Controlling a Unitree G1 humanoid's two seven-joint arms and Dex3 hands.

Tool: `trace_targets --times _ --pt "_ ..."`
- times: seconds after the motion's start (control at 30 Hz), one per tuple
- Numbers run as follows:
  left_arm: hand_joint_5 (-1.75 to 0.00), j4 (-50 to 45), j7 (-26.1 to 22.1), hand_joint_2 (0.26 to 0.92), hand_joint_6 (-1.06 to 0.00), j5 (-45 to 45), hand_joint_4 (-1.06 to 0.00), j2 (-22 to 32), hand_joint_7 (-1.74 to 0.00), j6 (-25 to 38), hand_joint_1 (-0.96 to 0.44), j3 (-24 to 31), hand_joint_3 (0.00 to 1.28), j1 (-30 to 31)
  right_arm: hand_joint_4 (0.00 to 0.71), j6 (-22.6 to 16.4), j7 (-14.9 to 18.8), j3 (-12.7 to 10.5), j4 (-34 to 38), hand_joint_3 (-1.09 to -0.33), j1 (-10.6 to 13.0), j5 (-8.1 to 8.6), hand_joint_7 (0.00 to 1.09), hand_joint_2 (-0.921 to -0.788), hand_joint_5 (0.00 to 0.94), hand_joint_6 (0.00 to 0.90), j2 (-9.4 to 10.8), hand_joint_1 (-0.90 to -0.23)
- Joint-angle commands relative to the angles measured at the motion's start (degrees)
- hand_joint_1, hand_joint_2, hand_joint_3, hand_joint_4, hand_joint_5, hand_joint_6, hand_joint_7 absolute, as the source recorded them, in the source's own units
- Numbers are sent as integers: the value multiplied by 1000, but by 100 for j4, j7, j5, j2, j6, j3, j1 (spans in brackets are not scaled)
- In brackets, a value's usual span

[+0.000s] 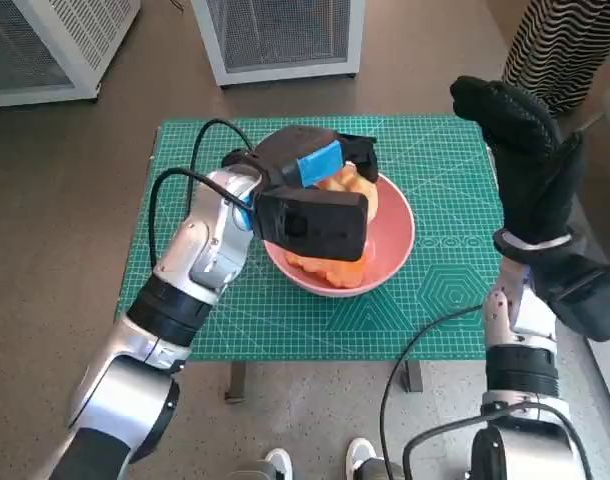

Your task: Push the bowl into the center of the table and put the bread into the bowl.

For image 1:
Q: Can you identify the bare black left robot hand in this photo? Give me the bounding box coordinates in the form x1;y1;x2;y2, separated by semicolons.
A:
254;125;379;190

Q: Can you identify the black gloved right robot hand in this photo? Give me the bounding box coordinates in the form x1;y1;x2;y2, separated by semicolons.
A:
449;75;586;247

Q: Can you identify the round toy bread bun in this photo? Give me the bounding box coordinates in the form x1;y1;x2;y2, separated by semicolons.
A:
314;167;381;221

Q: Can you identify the pink bowl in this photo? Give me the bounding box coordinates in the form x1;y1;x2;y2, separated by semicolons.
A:
262;172;417;298

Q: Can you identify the long orange toy bread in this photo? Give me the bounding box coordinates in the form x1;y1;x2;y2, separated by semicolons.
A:
284;249;370;290

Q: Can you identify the narrow white mesh cabinet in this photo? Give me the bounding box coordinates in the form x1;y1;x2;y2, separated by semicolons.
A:
190;0;366;87

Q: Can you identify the person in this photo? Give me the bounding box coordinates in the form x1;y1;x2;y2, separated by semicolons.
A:
502;0;610;114

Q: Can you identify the green cutting mat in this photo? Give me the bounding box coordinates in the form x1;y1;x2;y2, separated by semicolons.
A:
117;115;509;362

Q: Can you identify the grey table leg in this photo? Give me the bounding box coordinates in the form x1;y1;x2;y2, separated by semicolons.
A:
224;360;249;404
403;360;425;395

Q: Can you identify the wide white mesh cabinet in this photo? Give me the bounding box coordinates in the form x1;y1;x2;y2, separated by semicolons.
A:
0;0;142;109

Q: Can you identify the white left robot foot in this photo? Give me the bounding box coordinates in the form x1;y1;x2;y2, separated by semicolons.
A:
263;448;294;480

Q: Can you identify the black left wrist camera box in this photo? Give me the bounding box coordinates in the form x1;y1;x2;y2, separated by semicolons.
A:
252;187;370;262

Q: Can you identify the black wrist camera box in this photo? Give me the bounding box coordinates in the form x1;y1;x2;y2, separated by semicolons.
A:
252;187;370;262
532;249;610;344

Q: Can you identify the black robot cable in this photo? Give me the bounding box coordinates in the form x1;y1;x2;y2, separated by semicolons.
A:
379;305;486;480
190;118;256;171
148;167;254;266
402;402;594;480

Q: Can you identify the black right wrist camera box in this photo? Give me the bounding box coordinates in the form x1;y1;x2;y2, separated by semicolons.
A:
532;249;610;344

